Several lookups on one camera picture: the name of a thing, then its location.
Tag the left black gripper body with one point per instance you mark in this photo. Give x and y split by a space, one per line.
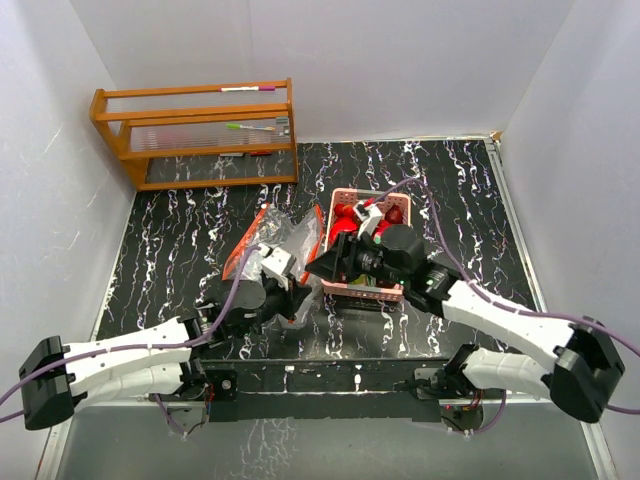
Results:
276 298

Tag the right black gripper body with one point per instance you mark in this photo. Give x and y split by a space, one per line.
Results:
363 259

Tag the clear orange zip bag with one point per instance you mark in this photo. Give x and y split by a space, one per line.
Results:
272 229

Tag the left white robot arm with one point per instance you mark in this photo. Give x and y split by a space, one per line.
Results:
58 379

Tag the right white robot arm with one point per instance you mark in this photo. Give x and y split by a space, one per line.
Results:
571 361

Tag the red strawberry bunch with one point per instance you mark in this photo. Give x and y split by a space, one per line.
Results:
345 221

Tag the dark purple fig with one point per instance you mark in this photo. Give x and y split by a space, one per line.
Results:
394 215

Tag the pink perforated plastic basket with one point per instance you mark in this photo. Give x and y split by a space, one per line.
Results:
364 287

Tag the wooden shelf rack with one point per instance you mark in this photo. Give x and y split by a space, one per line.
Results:
146 128

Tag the green yellow toothbrush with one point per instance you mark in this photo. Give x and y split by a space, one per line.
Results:
235 126

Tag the pink white marker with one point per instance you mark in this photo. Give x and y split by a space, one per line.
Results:
253 88

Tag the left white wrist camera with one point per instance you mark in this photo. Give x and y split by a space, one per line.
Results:
276 264

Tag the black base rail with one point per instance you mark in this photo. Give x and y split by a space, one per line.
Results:
238 390

